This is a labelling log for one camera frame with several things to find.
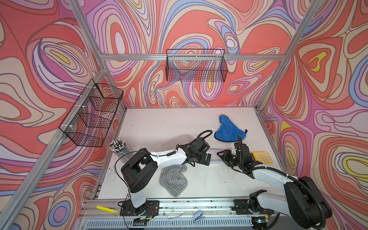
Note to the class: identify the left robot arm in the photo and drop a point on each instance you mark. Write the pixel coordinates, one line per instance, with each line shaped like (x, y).
(142, 166)

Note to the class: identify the small white card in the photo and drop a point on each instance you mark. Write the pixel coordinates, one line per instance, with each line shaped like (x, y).
(111, 171)

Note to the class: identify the cup of pens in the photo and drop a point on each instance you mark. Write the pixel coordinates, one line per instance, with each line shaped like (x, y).
(121, 149)

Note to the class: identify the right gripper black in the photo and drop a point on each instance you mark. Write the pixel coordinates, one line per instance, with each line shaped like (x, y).
(225, 156)

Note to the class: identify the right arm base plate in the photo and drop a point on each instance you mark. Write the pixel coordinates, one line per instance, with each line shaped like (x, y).
(249, 207)

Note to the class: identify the wall wire basket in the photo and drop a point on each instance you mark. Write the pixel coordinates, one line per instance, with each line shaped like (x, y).
(96, 108)
(196, 65)

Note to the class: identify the yellow perforated tray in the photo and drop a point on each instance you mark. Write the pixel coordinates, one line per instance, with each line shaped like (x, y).
(262, 156)

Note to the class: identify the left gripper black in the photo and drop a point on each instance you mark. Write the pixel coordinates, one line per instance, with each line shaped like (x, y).
(204, 157)

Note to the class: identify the small blue-rimmed lunch box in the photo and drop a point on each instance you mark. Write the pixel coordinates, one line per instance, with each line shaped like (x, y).
(215, 159)

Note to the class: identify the back wall wire basket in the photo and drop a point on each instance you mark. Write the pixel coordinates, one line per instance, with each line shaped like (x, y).
(196, 65)

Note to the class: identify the large clear lunch box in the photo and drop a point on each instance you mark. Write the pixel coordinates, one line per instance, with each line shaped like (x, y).
(172, 143)

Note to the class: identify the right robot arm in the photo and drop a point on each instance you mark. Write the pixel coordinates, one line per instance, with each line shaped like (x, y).
(300, 198)

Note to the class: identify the blue microfiber cloth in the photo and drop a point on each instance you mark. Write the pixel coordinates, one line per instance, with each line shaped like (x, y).
(228, 131)

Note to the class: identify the grey striped cloth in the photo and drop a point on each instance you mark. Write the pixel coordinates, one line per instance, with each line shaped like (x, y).
(173, 179)

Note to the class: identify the yellow highlighter marker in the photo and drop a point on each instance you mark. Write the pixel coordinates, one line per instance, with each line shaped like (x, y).
(109, 210)

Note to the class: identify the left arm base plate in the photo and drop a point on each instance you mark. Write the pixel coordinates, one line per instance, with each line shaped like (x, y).
(150, 208)

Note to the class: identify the left wall wire basket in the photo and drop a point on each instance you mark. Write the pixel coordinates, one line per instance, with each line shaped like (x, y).
(96, 108)

